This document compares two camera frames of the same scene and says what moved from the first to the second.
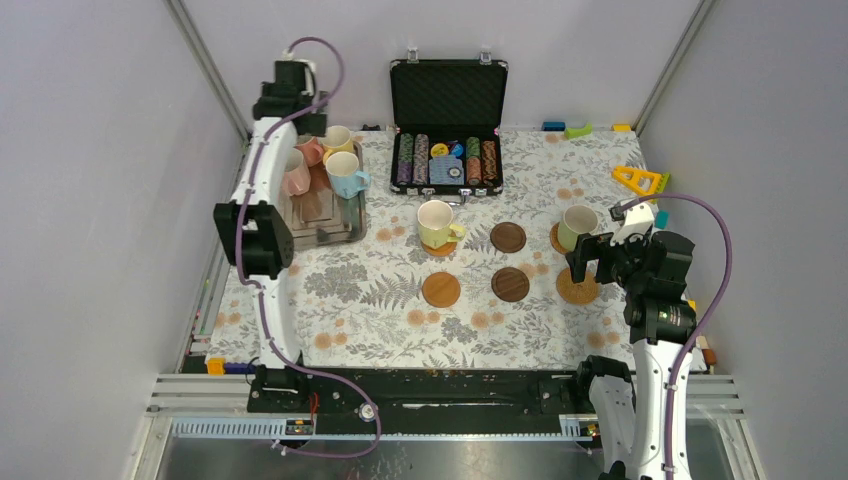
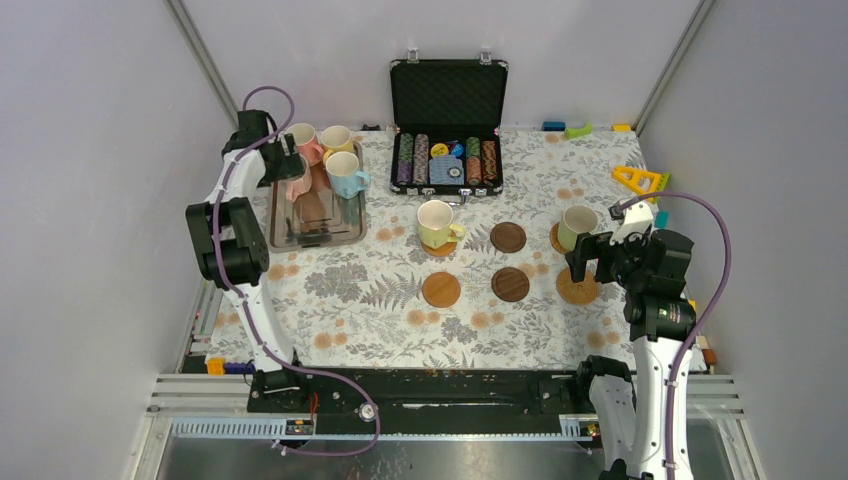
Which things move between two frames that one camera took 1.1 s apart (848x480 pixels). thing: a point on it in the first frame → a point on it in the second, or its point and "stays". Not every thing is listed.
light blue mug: x=346 y=181 stays
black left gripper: x=316 y=125 → x=289 y=166
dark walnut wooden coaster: x=508 y=237 stays
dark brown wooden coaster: x=510 y=284 stays
